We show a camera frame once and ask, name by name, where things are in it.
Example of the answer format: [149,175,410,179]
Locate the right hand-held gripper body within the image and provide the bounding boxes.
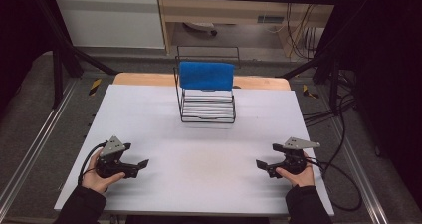
[280,136,321,176]

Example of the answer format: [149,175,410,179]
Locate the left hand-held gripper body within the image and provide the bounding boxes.
[95,135,139,180]

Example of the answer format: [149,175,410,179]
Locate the black wire rack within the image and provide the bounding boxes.
[172,45,242,124]

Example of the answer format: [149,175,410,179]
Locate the blue towel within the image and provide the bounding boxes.
[178,61,236,92]

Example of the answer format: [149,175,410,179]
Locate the person's right hand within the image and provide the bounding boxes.
[275,151,316,188]

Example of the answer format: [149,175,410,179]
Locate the person's left hand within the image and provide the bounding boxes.
[81,148,126,195]

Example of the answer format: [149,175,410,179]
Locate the white foam board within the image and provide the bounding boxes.
[54,84,335,218]

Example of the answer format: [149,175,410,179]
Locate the yellow black tape mark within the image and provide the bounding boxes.
[88,78,103,98]
[301,84,320,100]

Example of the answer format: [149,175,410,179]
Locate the wooden table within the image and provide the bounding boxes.
[112,72,293,92]

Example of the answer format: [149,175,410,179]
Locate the white cabinet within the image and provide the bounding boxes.
[53,0,166,50]

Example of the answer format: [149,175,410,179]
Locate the grey chair base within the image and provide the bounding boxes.
[182,21,219,37]

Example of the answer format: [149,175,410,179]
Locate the light wooden desk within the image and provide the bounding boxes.
[155,0,343,58]

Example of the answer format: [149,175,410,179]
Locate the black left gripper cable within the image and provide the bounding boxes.
[77,141,107,187]

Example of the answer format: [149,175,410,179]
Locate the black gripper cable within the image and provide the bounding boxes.
[307,117,363,213]
[77,141,107,187]

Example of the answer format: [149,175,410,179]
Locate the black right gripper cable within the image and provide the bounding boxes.
[307,117,363,213]

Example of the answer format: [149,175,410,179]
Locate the black floor cables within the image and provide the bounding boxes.
[301,69,357,127]

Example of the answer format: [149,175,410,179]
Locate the aluminium floor rail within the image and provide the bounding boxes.
[0,79,80,215]
[327,113,390,224]

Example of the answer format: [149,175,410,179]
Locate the bundle of hanging black cables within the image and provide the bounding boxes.
[286,2,325,60]

